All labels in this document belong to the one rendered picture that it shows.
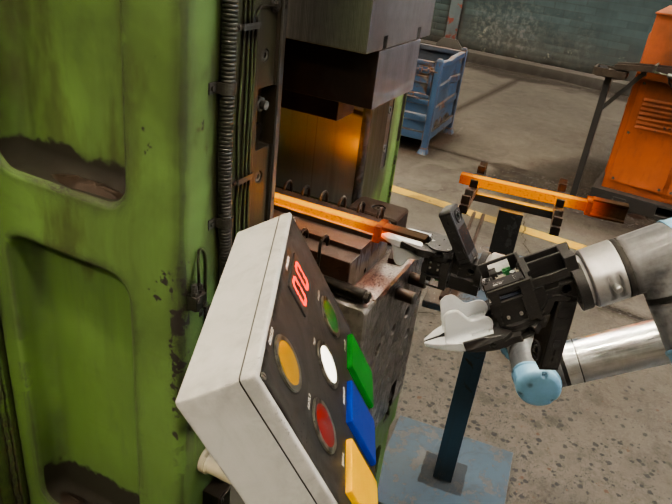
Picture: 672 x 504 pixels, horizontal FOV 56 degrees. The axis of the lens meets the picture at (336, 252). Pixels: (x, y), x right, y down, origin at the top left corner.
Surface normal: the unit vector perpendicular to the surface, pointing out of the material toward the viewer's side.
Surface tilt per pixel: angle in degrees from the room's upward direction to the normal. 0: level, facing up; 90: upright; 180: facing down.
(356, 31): 90
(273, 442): 90
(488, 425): 0
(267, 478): 90
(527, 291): 90
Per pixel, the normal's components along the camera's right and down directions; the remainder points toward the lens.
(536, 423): 0.11, -0.88
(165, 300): -0.44, 0.37
